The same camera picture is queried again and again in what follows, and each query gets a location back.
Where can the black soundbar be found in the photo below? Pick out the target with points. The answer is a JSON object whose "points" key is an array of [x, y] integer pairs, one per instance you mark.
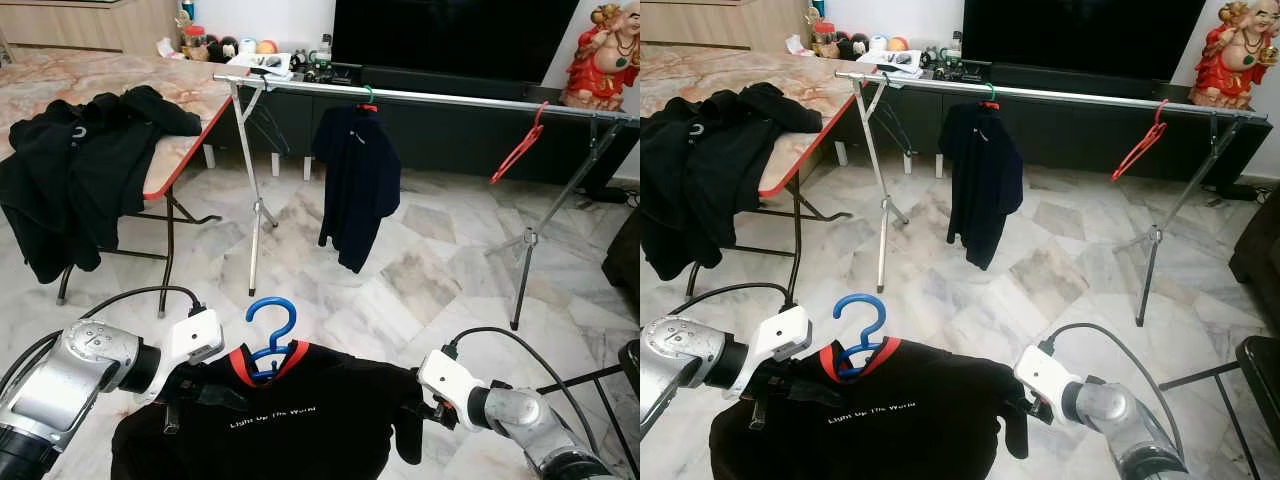
{"points": [[1080, 75], [440, 78]]}

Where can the red laughing Buddha statue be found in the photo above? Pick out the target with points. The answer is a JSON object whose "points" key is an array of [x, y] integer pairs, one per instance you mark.
{"points": [[600, 65], [1225, 65]]}

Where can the navy polo shirt red stripes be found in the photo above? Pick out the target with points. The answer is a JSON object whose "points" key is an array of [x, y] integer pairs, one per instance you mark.
{"points": [[985, 180], [355, 180]]}

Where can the light wooden sideboard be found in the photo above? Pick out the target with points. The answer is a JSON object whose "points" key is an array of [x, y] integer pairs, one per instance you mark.
{"points": [[90, 28], [720, 25]]}

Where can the silver clothes drying rack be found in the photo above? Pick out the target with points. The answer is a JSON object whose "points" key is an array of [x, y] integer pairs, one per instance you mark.
{"points": [[1080, 98], [450, 100]]}

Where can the pink tissue box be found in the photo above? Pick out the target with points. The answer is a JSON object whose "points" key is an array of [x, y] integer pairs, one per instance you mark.
{"points": [[168, 48], [797, 45]]}

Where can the green plastic hanger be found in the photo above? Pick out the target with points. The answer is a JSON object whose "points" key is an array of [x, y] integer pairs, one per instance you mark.
{"points": [[992, 90], [370, 90]]}

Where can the blue plastic hanger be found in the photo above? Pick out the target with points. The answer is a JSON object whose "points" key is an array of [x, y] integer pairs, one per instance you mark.
{"points": [[272, 355], [862, 350]]}

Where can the orange ball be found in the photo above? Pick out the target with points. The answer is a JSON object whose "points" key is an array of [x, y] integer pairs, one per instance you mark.
{"points": [[267, 47], [899, 44]]}

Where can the black shirt red collar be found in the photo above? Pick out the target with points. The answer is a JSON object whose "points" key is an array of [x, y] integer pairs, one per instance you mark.
{"points": [[900, 445], [300, 440]]}

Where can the marble top folding table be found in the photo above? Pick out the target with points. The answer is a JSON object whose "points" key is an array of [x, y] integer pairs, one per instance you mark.
{"points": [[740, 70], [120, 75]]}

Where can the stack of white papers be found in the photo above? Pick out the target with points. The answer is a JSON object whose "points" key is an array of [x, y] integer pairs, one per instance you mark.
{"points": [[895, 60], [268, 62]]}

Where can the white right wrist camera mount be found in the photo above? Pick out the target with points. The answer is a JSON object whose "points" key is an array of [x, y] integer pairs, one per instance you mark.
{"points": [[445, 380], [1040, 378]]}

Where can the red plastic hanger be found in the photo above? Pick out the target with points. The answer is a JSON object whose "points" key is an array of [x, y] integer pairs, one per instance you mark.
{"points": [[520, 152], [1140, 150]]}

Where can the black flat television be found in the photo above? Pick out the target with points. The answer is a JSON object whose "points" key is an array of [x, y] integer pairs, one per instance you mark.
{"points": [[450, 35], [1080, 35]]}

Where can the red lidded jar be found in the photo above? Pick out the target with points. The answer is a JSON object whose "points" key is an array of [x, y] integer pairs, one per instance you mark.
{"points": [[825, 42], [195, 45]]}

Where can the black television console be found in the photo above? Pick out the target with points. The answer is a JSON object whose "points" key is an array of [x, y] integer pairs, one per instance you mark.
{"points": [[440, 135], [1070, 135]]}

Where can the blue gold trophy ornament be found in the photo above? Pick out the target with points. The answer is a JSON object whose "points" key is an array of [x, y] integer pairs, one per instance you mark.
{"points": [[187, 8], [817, 6]]}

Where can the clear plastic bottle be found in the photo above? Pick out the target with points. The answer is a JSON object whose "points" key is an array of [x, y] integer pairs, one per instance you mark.
{"points": [[324, 48], [953, 46]]}

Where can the black jacket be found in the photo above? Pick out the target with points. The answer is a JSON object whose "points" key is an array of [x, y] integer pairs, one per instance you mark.
{"points": [[710, 170], [80, 170]]}

